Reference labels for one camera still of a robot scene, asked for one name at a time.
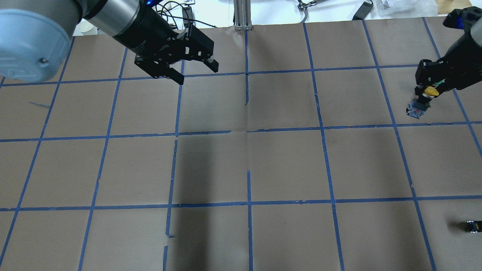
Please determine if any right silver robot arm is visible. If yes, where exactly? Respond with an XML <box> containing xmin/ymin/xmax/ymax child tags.
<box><xmin>415</xmin><ymin>6</ymin><xmax>482</xmax><ymax>97</ymax></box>

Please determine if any black power adapter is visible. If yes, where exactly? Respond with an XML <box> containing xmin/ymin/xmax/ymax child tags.
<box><xmin>182</xmin><ymin>5</ymin><xmax>195</xmax><ymax>28</ymax></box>

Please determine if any white paper cup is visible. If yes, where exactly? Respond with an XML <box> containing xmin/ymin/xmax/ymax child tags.
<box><xmin>76</xmin><ymin>19</ymin><xmax>98</xmax><ymax>36</ymax></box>

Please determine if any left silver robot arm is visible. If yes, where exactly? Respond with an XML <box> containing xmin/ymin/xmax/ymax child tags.
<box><xmin>0</xmin><ymin>0</ymin><xmax>219</xmax><ymax>85</ymax></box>

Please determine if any aluminium frame post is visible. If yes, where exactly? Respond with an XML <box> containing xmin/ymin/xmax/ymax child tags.
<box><xmin>233</xmin><ymin>0</ymin><xmax>253</xmax><ymax>31</ymax></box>

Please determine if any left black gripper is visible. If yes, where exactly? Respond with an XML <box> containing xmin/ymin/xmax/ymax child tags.
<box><xmin>113</xmin><ymin>8</ymin><xmax>219</xmax><ymax>85</ymax></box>

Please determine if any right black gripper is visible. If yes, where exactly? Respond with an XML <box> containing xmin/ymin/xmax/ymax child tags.
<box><xmin>414</xmin><ymin>58</ymin><xmax>458</xmax><ymax>96</ymax></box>

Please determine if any yellow push button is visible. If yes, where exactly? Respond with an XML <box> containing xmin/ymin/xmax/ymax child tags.
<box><xmin>405</xmin><ymin>86</ymin><xmax>440</xmax><ymax>119</ymax></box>

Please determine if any small black switch block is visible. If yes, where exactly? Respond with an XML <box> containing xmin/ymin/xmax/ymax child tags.
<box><xmin>465</xmin><ymin>220</ymin><xmax>482</xmax><ymax>233</ymax></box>

